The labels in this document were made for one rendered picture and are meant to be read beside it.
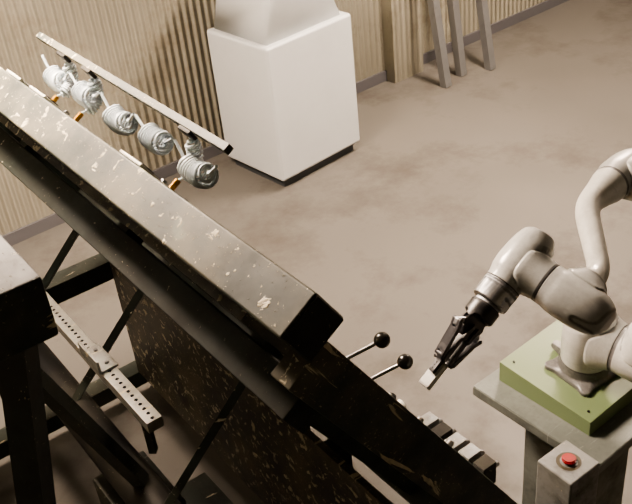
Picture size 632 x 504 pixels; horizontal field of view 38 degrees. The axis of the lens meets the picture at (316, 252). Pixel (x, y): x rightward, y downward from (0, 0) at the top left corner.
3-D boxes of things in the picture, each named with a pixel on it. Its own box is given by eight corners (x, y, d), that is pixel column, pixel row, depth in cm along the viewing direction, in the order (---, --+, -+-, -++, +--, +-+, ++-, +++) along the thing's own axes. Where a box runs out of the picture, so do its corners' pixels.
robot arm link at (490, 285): (524, 302, 213) (508, 322, 212) (495, 285, 219) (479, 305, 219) (510, 284, 207) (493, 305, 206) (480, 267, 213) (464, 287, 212)
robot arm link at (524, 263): (482, 265, 210) (530, 298, 205) (523, 212, 211) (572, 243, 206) (485, 278, 220) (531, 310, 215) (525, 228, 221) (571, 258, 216)
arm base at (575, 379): (572, 335, 310) (573, 323, 307) (624, 372, 296) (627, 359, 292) (533, 360, 303) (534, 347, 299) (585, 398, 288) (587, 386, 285)
